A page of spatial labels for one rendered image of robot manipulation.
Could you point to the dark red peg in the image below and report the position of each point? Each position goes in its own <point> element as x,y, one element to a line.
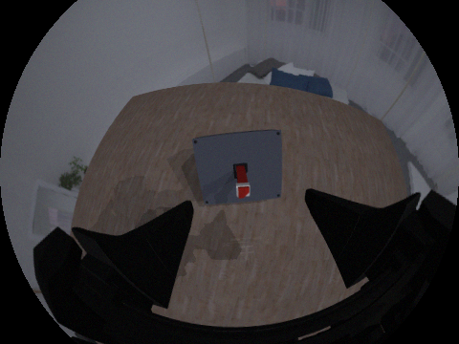
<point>242,186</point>

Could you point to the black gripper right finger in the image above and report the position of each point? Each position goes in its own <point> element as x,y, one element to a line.
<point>356,234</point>

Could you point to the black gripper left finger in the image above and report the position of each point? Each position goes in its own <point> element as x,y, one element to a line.
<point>149,256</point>

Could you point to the dark grey sloped panel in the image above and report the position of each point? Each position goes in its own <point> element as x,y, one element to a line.
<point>218,155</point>

